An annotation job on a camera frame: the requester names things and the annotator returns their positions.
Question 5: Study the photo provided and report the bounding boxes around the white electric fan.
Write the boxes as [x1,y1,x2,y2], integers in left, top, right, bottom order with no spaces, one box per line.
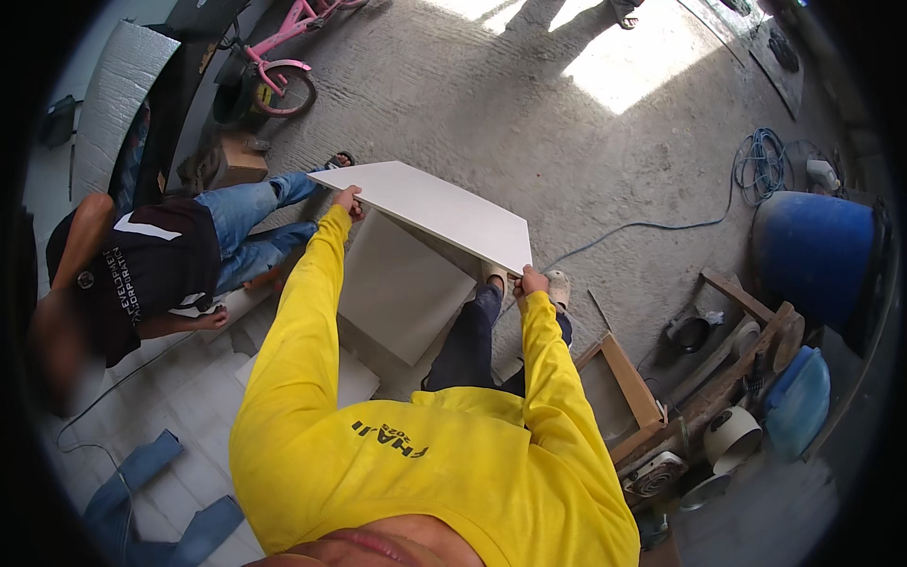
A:
[622,451,690,500]

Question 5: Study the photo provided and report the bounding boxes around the person's left hand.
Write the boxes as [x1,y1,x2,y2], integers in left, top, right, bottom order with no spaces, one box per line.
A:
[332,185,367,223]

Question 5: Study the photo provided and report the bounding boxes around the person's body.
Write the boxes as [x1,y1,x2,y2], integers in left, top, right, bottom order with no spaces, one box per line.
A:
[228,269,642,567]

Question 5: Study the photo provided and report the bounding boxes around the large white floor tile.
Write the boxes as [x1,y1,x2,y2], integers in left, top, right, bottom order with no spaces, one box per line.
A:
[308,161,534,277]

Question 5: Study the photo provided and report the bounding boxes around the black cable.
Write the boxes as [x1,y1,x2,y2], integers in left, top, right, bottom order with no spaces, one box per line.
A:
[55,329,206,567]

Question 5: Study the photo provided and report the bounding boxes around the white plastic bucket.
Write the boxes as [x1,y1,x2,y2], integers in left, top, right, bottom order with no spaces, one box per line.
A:
[703,405,763,474]

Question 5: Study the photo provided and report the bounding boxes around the blue plastic barrel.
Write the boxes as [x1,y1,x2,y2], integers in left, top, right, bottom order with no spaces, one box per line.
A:
[753,190,892,334]

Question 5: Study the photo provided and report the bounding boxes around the light blue plastic container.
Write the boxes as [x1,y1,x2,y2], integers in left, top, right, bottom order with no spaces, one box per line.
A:
[762,346,831,462]

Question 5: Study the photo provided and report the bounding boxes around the person's legs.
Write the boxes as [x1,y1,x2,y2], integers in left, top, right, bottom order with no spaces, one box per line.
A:
[422,262,573,398]

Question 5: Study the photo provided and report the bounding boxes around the coiled blue hose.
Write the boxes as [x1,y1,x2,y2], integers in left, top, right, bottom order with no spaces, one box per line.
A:
[733,128,795,208]

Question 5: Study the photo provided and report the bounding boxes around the blue denim cloth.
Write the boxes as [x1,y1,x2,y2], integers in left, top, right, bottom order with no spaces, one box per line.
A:
[84,429,246,567]

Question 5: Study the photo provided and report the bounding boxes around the brown cardboard box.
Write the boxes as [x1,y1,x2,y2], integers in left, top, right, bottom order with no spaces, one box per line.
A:
[207,132,270,191]

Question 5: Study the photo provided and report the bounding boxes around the silver insulation sheet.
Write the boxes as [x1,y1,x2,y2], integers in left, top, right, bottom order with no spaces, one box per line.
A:
[71,20,182,208]

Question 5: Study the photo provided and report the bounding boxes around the white plastic jug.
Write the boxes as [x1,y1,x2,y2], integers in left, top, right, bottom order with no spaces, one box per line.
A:
[806,159,843,194]

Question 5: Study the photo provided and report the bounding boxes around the person's right hand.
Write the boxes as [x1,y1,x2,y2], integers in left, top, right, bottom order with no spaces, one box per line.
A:
[512,265,551,314]

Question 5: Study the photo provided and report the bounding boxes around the black round pan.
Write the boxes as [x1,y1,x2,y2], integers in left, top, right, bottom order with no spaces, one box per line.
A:
[666,315,712,354]

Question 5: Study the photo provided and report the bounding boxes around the wooden frame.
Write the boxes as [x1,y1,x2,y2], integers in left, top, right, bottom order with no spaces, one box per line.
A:
[573,332,668,465]

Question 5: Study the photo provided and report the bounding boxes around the wooden plank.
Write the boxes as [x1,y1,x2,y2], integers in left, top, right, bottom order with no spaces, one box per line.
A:
[700,269,776,326]

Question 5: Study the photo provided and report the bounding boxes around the pink bicycle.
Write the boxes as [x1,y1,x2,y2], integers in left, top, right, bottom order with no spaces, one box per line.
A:
[213,0,369,120]

